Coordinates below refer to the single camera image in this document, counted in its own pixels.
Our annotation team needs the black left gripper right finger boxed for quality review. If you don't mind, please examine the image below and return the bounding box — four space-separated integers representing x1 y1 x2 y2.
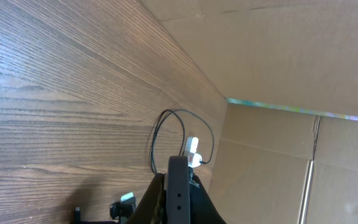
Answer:
190 174 226 224

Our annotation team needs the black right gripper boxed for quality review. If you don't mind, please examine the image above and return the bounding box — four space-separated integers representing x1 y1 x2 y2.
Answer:
109 200 136 223

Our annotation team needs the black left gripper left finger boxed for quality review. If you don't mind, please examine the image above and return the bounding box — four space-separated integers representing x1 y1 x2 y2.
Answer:
127 174 166 224

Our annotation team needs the smartphone with light blue screen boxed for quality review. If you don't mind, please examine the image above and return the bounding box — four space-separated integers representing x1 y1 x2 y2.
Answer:
165 156 191 224

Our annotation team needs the white charger plug adapter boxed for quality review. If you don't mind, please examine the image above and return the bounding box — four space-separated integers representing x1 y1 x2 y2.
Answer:
187 152 202 168

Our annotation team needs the white power strip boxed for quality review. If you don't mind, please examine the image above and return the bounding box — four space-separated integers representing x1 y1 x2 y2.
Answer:
183 136 199 156

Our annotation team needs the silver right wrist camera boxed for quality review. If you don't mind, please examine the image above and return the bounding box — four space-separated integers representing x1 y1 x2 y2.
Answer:
120 192 135 202

